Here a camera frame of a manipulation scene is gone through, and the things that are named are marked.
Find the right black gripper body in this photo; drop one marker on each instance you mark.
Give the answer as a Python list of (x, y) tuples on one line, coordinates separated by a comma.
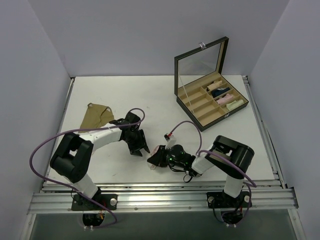
[(164, 155)]

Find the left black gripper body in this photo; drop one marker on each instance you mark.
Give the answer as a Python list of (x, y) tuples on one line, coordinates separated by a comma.
[(137, 141)]

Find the white underwear pink trim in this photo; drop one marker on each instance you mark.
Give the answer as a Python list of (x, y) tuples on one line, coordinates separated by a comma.
[(152, 167)]

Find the tan brown underwear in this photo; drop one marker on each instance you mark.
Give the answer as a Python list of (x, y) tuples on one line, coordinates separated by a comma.
[(97, 116)]

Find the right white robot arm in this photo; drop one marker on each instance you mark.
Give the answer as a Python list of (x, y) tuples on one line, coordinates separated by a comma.
[(230, 156)]

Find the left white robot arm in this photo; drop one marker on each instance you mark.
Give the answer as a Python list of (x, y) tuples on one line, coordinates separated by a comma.
[(72, 157)]

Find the navy rolled underwear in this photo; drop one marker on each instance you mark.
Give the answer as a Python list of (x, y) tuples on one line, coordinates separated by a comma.
[(219, 91)]

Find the pale green rolled underwear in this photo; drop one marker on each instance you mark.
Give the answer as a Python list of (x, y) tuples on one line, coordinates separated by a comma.
[(234, 104)]

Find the pink rolled underwear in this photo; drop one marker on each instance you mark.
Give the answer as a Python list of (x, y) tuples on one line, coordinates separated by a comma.
[(224, 99)]

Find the beige rolled underwear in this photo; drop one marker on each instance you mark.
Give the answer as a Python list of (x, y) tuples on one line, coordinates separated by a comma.
[(214, 85)]

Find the black compartment storage box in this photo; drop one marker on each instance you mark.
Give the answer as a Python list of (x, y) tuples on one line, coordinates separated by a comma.
[(194, 70)]

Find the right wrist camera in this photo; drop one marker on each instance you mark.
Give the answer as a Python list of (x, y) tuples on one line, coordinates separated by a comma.
[(170, 139)]

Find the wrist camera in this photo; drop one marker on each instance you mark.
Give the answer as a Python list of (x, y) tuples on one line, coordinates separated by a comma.
[(170, 139), (132, 118)]

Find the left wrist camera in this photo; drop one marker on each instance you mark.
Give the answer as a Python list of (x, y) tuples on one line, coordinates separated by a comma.
[(132, 118)]

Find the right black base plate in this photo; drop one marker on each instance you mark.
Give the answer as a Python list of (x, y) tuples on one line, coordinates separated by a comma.
[(221, 200)]

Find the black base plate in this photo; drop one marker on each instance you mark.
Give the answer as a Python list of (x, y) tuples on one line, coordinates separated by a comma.
[(221, 200), (80, 203)]

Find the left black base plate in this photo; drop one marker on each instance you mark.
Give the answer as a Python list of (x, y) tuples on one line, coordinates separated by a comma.
[(80, 203)]

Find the aluminium rail frame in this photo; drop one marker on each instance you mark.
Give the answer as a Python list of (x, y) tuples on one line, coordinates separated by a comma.
[(144, 190)]

